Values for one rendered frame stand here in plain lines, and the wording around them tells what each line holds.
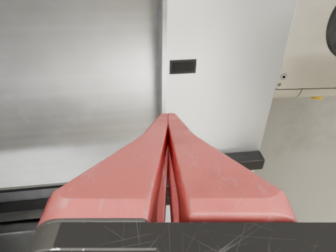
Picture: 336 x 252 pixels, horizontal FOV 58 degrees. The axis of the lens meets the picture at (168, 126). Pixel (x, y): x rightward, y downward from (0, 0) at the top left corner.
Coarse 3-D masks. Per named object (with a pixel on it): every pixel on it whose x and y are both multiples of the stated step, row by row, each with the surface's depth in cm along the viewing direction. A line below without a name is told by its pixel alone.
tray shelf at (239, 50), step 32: (192, 0) 29; (224, 0) 30; (256, 0) 30; (288, 0) 31; (192, 32) 31; (224, 32) 32; (256, 32) 32; (288, 32) 33; (224, 64) 34; (256, 64) 35; (192, 96) 36; (224, 96) 36; (256, 96) 37; (192, 128) 39; (224, 128) 39; (256, 128) 40; (32, 192) 41
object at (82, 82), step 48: (0, 0) 27; (48, 0) 27; (96, 0) 28; (144, 0) 29; (0, 48) 29; (48, 48) 30; (96, 48) 31; (144, 48) 31; (0, 96) 32; (48, 96) 33; (96, 96) 34; (144, 96) 35; (0, 144) 36; (48, 144) 37; (96, 144) 38
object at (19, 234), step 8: (0, 224) 41; (8, 224) 41; (16, 224) 41; (24, 224) 41; (32, 224) 41; (0, 232) 40; (8, 232) 40; (16, 232) 40; (24, 232) 41; (32, 232) 46; (0, 240) 46; (8, 240) 46; (16, 240) 46; (24, 240) 47; (0, 248) 47; (8, 248) 47; (16, 248) 48; (24, 248) 48
